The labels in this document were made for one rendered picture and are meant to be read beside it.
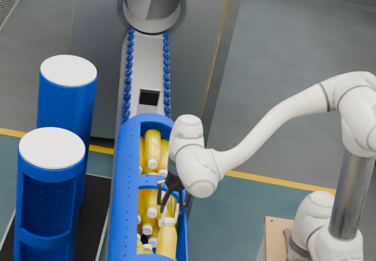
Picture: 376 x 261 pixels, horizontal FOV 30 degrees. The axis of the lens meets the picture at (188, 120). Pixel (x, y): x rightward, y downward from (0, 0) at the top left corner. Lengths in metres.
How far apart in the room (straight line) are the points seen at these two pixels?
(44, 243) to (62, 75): 0.83
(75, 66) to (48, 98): 0.22
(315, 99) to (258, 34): 4.21
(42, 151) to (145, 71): 1.02
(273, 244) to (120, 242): 0.68
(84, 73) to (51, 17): 2.67
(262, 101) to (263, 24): 1.33
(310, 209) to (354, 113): 0.59
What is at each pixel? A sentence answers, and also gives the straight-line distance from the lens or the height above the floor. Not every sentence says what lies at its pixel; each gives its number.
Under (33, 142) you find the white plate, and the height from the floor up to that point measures 1.04.
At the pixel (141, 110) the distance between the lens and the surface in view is 3.47.
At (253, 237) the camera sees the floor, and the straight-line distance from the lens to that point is 4.33.
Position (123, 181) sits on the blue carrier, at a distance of 2.69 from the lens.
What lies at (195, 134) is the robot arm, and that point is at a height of 1.65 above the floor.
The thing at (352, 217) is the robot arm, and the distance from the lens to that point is 2.43.
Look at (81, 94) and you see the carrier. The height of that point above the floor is 0.98.
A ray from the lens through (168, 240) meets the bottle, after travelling 2.47.
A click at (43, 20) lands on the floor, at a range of 6.11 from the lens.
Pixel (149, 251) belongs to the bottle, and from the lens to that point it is 2.57.
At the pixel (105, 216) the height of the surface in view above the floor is 0.15.
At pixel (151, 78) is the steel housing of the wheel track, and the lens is 3.78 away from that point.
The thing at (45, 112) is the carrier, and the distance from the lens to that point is 3.59.
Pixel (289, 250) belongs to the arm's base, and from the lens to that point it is 2.80.
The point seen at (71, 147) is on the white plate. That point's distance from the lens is 3.05.
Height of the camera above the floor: 2.95
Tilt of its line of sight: 35 degrees down
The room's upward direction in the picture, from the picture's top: 12 degrees clockwise
